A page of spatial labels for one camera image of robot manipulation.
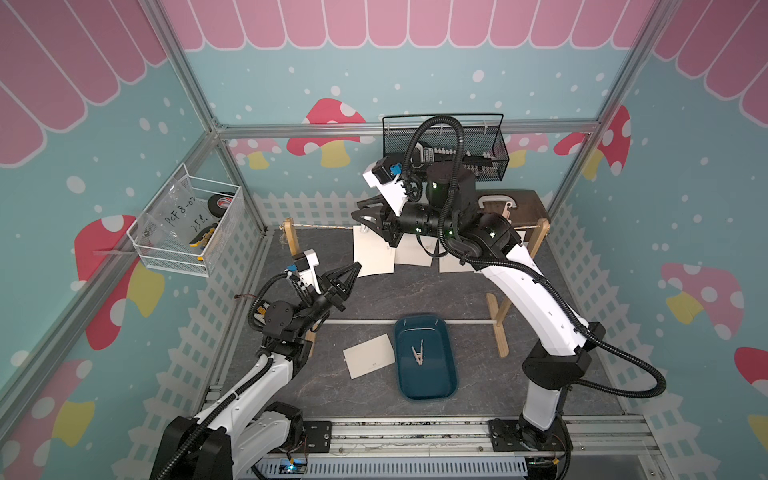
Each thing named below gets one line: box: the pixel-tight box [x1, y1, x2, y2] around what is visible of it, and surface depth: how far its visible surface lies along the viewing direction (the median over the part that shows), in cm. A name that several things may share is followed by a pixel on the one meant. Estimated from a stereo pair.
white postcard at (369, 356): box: [342, 333, 396, 380], surface depth 90 cm
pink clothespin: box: [411, 339, 424, 366], surface depth 89 cm
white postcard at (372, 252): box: [352, 225, 396, 278], surface depth 68 cm
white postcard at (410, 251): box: [394, 233, 438, 267], surface depth 56 cm
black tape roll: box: [207, 194, 233, 218], surface depth 82 cm
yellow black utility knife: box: [189, 223, 218, 250], surface depth 68 cm
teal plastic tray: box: [394, 314, 457, 401], surface depth 87 cm
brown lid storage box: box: [476, 190, 550, 243], surface depth 101 cm
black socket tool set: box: [411, 143, 496, 178], surface depth 91 cm
